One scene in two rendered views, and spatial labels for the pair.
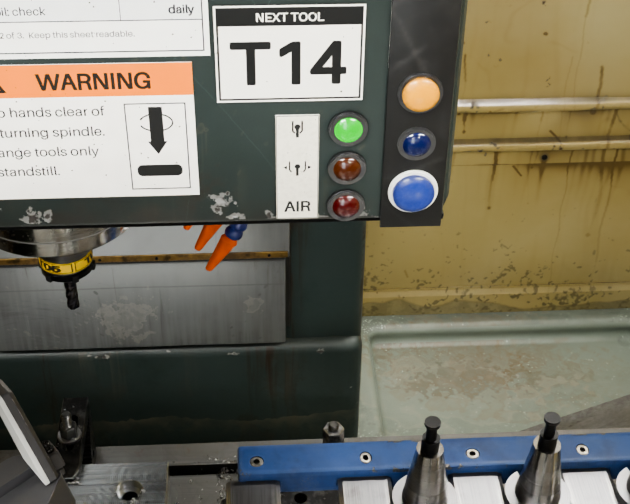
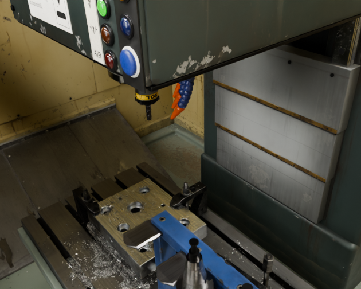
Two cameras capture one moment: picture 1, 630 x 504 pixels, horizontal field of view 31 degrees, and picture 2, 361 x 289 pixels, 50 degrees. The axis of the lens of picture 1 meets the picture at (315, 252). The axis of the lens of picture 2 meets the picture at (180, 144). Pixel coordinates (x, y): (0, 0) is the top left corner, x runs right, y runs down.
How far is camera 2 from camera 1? 0.73 m
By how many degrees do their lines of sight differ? 46
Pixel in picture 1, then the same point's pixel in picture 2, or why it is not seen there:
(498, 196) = not seen: outside the picture
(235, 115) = not seen: outside the picture
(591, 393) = not seen: outside the picture
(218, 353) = (290, 213)
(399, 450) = (213, 259)
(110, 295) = (255, 161)
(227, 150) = (74, 10)
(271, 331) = (311, 215)
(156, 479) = (195, 226)
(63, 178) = (43, 11)
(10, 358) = (223, 170)
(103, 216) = (55, 35)
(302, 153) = (93, 19)
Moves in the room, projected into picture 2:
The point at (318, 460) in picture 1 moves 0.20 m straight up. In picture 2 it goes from (180, 236) to (176, 148)
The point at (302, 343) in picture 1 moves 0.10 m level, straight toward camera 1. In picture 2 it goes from (327, 231) to (306, 246)
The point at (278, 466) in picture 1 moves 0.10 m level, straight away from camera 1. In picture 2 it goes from (165, 226) to (204, 204)
